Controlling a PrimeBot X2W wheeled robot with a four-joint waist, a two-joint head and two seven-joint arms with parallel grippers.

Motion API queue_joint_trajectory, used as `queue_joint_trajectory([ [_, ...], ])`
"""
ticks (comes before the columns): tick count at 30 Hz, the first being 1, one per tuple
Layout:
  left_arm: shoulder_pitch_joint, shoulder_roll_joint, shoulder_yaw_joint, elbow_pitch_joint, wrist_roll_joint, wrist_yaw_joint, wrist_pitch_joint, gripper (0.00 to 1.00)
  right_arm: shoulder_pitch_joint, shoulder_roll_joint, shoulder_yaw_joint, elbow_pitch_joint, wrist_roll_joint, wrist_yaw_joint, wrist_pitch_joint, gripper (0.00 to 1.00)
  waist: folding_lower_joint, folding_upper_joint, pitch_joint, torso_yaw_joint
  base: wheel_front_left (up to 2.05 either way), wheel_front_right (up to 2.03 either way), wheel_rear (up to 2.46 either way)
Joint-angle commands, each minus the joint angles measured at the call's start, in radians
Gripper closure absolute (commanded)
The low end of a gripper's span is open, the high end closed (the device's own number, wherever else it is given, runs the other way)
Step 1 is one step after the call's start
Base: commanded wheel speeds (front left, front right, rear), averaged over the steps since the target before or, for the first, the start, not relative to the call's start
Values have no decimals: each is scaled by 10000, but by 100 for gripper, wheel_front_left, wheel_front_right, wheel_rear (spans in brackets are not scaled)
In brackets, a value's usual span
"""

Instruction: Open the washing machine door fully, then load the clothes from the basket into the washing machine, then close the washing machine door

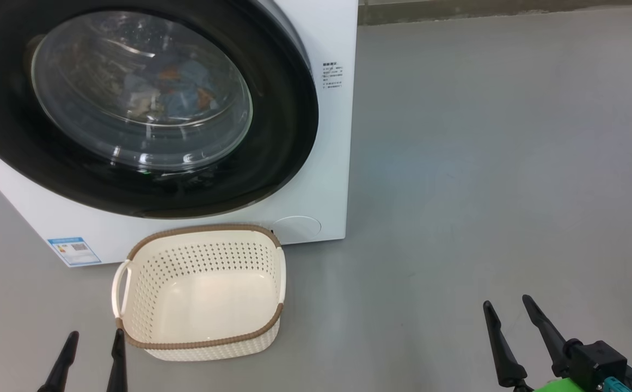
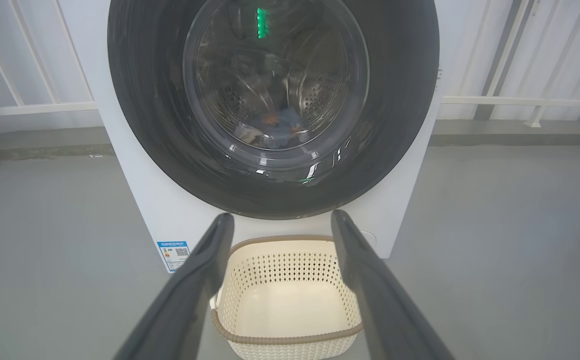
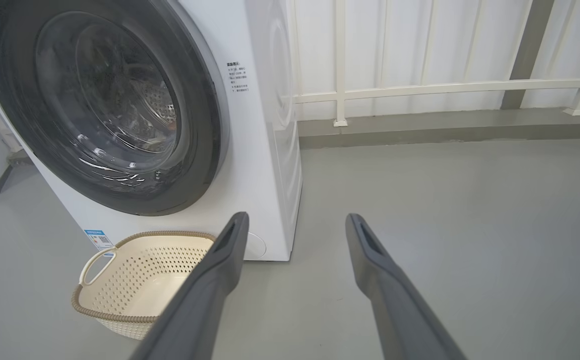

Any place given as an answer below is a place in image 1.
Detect white front-load washing machine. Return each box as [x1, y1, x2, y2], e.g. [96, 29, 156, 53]
[0, 0, 359, 268]

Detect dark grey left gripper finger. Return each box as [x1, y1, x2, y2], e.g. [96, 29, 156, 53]
[37, 331, 80, 392]
[106, 328, 128, 392]

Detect blue printed clothes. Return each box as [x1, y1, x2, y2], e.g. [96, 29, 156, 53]
[125, 57, 218, 123]

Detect blue energy label sticker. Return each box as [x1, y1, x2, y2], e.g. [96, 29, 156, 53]
[47, 237, 102, 267]

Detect cream perforated laundry basket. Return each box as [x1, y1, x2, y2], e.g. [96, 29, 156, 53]
[111, 223, 287, 362]

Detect black-rimmed glass washer door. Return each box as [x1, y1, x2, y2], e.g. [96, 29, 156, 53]
[0, 0, 320, 219]

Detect round filter cover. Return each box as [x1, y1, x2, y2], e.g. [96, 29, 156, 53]
[271, 216, 322, 244]

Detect teal cable connector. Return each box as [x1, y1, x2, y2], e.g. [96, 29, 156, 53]
[599, 376, 632, 392]

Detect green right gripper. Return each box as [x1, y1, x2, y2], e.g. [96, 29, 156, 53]
[483, 295, 588, 392]

